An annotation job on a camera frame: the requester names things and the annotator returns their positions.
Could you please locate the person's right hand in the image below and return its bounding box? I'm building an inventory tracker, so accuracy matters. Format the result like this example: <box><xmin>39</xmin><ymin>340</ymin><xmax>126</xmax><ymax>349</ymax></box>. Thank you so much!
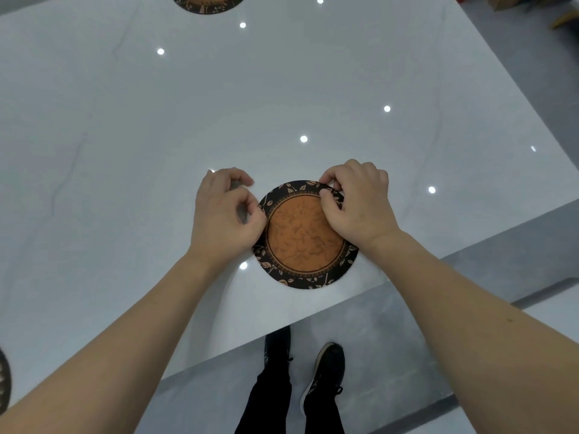
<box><xmin>318</xmin><ymin>159</ymin><xmax>403</xmax><ymax>257</ymax></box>

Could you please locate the person's left hand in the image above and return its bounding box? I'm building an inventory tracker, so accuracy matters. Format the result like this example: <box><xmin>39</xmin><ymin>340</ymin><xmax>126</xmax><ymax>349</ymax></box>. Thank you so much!
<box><xmin>188</xmin><ymin>167</ymin><xmax>268</xmax><ymax>263</ymax></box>

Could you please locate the round brown black placemat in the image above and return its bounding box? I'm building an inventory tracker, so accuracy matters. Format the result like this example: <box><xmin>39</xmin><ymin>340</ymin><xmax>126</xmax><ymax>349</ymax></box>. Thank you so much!
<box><xmin>252</xmin><ymin>180</ymin><xmax>359</xmax><ymax>290</ymax></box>
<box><xmin>171</xmin><ymin>0</ymin><xmax>248</xmax><ymax>15</ymax></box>
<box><xmin>0</xmin><ymin>348</ymin><xmax>12</xmax><ymax>414</ymax></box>

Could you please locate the person's right forearm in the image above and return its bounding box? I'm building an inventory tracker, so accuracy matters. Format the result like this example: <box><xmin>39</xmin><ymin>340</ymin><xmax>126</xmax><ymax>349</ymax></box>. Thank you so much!
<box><xmin>363</xmin><ymin>228</ymin><xmax>579</xmax><ymax>434</ymax></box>

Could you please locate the person's left forearm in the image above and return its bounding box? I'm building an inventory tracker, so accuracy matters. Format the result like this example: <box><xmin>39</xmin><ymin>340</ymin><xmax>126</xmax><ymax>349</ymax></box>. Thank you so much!
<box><xmin>0</xmin><ymin>247</ymin><xmax>219</xmax><ymax>434</ymax></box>

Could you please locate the person's left black shoe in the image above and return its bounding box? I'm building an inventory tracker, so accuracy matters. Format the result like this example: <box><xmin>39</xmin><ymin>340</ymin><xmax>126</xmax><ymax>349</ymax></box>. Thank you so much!
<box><xmin>264</xmin><ymin>325</ymin><xmax>293</xmax><ymax>381</ymax></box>

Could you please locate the person's black shoe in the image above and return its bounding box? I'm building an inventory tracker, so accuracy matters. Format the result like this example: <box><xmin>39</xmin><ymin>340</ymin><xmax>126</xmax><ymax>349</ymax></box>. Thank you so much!
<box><xmin>299</xmin><ymin>342</ymin><xmax>346</xmax><ymax>417</ymax></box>
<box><xmin>264</xmin><ymin>325</ymin><xmax>293</xmax><ymax>381</ymax></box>

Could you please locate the person's right black shoe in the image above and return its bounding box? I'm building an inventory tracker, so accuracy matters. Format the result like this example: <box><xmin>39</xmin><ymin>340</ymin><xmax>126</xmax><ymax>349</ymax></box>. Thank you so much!
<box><xmin>299</xmin><ymin>342</ymin><xmax>346</xmax><ymax>417</ymax></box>

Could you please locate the person's left trouser leg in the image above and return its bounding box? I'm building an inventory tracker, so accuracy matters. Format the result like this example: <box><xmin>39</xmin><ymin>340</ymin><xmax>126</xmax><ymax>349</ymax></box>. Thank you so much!
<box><xmin>234</xmin><ymin>357</ymin><xmax>293</xmax><ymax>434</ymax></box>

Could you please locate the person's trouser leg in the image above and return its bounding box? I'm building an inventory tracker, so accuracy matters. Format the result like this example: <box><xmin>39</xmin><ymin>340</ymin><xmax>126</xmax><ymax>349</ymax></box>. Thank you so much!
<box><xmin>234</xmin><ymin>357</ymin><xmax>293</xmax><ymax>434</ymax></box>
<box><xmin>302</xmin><ymin>388</ymin><xmax>345</xmax><ymax>434</ymax></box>

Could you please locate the person's right trouser leg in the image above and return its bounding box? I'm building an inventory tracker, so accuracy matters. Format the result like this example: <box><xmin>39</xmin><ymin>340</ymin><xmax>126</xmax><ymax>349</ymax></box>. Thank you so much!
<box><xmin>302</xmin><ymin>388</ymin><xmax>345</xmax><ymax>434</ymax></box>

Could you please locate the yellow object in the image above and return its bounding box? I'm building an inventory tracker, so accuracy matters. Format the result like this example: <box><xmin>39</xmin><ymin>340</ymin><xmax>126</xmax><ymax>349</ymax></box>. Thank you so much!
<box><xmin>549</xmin><ymin>10</ymin><xmax>579</xmax><ymax>30</ymax></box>

